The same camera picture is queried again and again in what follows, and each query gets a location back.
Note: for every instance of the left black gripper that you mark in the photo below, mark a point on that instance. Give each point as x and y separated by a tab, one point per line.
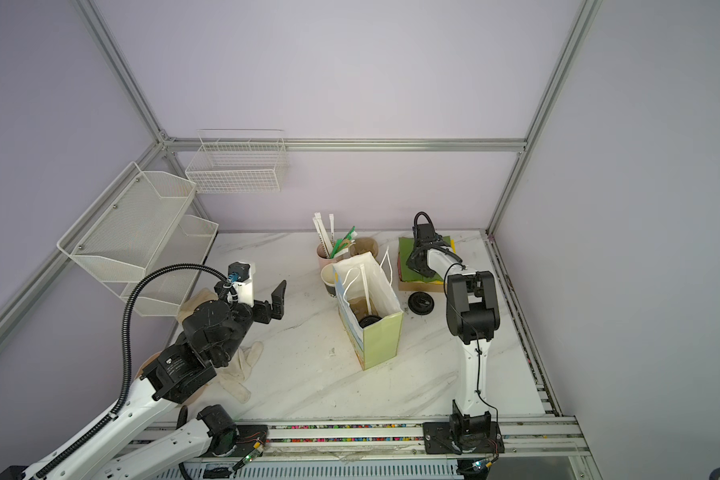
262	313

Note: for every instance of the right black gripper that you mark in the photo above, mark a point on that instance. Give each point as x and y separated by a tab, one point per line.
412	263

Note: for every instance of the white straw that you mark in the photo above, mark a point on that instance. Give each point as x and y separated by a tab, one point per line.
366	293

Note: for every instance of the green paper gift bag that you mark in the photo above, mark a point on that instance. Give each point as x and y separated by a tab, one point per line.
379	342

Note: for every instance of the black plastic cup lid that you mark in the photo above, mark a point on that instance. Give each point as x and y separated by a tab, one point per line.
368	321

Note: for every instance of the green napkin stack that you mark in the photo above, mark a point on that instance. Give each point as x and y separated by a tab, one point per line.
406	248

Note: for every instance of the single brown pulp cup carrier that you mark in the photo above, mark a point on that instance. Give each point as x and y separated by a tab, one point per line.
359	307

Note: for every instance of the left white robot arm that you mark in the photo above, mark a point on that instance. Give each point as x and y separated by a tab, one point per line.
96	451

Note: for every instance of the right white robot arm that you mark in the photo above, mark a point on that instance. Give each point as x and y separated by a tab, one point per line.
472	317

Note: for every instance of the stacked paper coffee cup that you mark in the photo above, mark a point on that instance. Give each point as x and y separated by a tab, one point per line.
328	277

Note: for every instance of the cardboard napkin box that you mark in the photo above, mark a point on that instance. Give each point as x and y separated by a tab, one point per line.
412	287

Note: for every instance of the brown pulp cup carriers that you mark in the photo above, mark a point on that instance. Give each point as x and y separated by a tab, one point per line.
364	245

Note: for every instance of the pink straw holder cup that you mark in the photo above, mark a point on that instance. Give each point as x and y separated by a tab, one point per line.
323	258

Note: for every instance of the white mesh two-tier shelf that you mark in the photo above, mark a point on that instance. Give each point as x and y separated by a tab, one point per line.
141	223

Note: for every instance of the white wire basket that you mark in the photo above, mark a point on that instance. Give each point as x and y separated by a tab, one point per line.
230	161

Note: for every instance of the aluminium frame rail base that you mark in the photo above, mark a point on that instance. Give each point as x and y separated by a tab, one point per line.
388	449

